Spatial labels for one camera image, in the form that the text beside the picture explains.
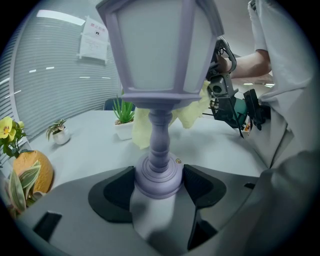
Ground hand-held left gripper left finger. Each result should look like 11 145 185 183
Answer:
14 165 161 256

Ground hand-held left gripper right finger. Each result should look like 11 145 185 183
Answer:
183 163 261 254

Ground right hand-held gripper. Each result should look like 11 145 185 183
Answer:
206 36 245 139

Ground yellow knitted cloth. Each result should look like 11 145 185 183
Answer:
131 79 213 150

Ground person's right forearm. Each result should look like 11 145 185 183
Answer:
216 49 273 79

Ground orange pumpkin-shaped jar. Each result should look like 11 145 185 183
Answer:
12 149 55 193

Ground large-leaved variegated potted plant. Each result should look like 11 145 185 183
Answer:
0 159 47 221

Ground person's white shirt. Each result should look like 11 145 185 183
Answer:
247 0 320 173

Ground small variegated potted plant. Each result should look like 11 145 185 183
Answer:
46 119 71 146

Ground spiky green potted plant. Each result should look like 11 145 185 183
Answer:
112 96 137 141

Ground blue chair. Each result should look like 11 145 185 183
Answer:
103 98 123 111

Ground yellow flower potted plant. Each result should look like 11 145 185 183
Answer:
0 116 28 160

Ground white window blinds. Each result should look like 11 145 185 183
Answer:
0 7 123 161

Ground white paper sign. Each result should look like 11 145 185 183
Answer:
76 16 111 66

